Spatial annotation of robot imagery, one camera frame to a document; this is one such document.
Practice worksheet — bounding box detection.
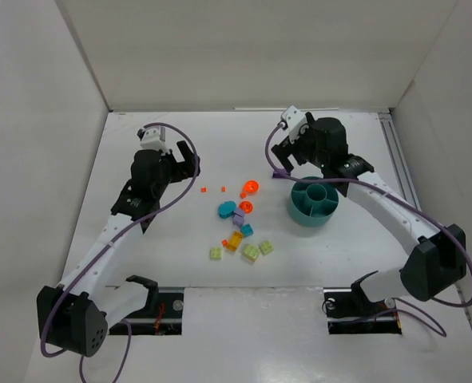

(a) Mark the teal round divided container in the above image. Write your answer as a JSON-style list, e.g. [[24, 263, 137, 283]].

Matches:
[[287, 182, 339, 227]]

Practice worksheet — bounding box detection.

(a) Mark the teal rounded lego piece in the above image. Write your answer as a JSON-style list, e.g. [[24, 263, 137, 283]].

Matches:
[[218, 201, 237, 219]]

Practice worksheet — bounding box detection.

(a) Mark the purple lego brick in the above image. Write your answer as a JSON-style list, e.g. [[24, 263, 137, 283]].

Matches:
[[232, 207, 245, 227]]

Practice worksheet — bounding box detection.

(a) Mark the teal square lego brick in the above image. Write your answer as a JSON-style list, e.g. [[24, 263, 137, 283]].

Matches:
[[240, 223, 254, 238]]

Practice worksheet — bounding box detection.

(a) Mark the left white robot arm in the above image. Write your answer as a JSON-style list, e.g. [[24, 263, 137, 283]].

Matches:
[[37, 139, 200, 358]]

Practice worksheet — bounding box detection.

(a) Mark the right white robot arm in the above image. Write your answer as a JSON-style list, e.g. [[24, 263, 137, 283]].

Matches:
[[264, 106, 472, 318]]

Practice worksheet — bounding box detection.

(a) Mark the orange teardrop dish upright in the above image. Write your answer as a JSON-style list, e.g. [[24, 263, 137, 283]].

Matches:
[[243, 180, 260, 195]]

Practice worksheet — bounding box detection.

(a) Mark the orange teardrop dish overturned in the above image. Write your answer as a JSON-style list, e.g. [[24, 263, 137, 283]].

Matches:
[[239, 200, 253, 214]]

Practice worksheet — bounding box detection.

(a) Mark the light green brick right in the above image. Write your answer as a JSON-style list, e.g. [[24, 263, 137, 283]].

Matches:
[[259, 240, 274, 255]]

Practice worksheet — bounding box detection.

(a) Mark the orange yellow long brick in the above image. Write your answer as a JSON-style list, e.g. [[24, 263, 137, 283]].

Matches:
[[224, 231, 244, 252]]

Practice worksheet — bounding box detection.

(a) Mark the light green brick left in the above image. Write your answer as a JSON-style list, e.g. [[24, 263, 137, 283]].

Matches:
[[209, 247, 223, 261]]

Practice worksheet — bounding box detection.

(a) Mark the light green sloped brick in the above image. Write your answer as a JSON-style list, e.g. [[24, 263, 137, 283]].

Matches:
[[242, 243, 260, 263]]

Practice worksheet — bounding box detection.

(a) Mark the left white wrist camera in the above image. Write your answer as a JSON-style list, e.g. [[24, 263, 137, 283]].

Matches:
[[137, 126, 169, 154]]

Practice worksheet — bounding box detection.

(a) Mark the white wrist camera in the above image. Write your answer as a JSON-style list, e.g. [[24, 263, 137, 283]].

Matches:
[[137, 126, 169, 154], [280, 105, 308, 144]]

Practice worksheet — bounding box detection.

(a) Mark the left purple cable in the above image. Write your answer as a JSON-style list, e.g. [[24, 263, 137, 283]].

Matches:
[[39, 122, 201, 383]]

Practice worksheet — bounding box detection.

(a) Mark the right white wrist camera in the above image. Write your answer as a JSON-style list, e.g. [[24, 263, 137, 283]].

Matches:
[[280, 105, 308, 144]]

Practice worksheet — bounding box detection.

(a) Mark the aluminium rail right edge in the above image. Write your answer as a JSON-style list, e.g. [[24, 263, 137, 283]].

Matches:
[[378, 112, 421, 210]]

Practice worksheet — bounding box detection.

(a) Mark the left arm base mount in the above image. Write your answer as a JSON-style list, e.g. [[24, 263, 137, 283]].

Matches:
[[107, 275, 184, 336]]

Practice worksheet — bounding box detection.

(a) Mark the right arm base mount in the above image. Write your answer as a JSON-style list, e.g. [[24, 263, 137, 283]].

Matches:
[[321, 287, 402, 335]]

